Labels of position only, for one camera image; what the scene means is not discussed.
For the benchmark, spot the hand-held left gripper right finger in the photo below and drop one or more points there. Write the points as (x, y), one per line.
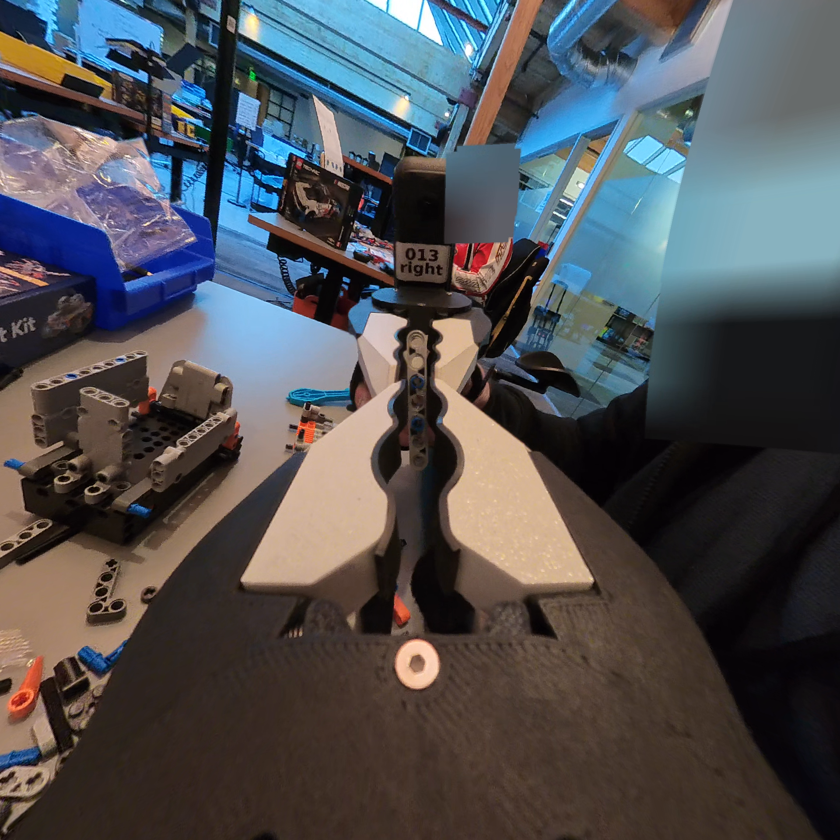
(518, 525)

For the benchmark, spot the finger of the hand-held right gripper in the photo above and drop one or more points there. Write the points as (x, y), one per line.
(459, 351)
(379, 351)

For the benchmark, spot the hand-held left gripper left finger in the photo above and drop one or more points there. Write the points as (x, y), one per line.
(315, 525)

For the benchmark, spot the grey beam with blue pins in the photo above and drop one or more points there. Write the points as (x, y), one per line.
(417, 407)

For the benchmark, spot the person's right forearm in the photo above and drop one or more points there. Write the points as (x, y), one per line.
(558, 433)

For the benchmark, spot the person's right hand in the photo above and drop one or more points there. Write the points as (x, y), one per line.
(482, 394)

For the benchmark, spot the orange bin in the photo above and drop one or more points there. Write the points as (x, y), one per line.
(321, 305)

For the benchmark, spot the teal brick separator tool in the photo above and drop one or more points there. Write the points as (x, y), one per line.
(315, 396)

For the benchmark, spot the black chair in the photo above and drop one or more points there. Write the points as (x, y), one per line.
(525, 295)

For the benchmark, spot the black chair armrest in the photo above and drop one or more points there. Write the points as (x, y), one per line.
(548, 371)

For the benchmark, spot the orange grey small subassembly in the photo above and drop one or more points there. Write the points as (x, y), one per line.
(308, 430)

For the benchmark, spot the black car kit box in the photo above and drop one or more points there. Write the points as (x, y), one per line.
(321, 203)

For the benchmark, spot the orange wedge piece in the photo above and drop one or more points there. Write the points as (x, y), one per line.
(401, 610)

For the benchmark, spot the wooden desk black legs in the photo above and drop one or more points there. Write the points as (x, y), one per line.
(295, 236)

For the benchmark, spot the grey black robot model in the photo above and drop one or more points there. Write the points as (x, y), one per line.
(131, 446)

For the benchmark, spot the black angled beam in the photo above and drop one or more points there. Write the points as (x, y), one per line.
(105, 590)

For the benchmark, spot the blue plastic bin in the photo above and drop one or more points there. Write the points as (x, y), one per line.
(157, 275)

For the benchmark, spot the long grey beam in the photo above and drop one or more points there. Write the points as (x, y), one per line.
(26, 541)

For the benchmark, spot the pile of plastic building pieces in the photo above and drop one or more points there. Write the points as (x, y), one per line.
(65, 709)

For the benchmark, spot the orange cone piece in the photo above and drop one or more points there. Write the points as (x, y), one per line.
(26, 695)

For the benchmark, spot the clear plastic bag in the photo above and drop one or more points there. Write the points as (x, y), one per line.
(85, 184)

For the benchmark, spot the robot kit box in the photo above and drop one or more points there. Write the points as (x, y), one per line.
(39, 315)

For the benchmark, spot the storage shelves with boxes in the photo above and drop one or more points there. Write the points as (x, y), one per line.
(98, 92)

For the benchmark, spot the black post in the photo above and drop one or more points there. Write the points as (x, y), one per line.
(222, 111)

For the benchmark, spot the silver air duct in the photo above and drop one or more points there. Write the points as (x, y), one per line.
(590, 46)

